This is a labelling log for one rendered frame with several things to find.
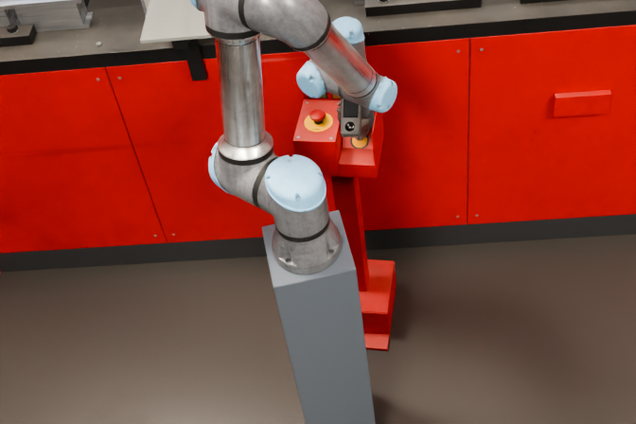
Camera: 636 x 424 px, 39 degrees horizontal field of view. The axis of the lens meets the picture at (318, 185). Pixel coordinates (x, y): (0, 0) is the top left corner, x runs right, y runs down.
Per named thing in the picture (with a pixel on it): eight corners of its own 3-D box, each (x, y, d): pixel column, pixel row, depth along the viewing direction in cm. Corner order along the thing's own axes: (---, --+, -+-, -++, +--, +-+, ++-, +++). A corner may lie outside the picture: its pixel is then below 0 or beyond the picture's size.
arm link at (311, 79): (330, 84, 189) (361, 53, 194) (289, 67, 194) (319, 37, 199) (335, 111, 195) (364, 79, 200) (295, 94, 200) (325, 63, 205)
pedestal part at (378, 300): (321, 345, 270) (317, 323, 261) (333, 280, 286) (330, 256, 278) (387, 351, 266) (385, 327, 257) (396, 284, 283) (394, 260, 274)
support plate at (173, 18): (140, 44, 218) (139, 40, 217) (155, -17, 236) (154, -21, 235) (213, 38, 216) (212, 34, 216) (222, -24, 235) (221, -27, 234)
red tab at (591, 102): (553, 117, 248) (555, 97, 243) (552, 113, 249) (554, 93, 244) (609, 113, 247) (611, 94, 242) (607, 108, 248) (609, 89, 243)
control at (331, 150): (298, 174, 227) (289, 122, 215) (309, 132, 238) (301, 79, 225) (377, 178, 224) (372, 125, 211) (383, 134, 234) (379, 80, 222)
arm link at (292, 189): (306, 247, 182) (298, 202, 173) (256, 220, 189) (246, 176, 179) (341, 210, 188) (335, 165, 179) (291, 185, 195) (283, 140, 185)
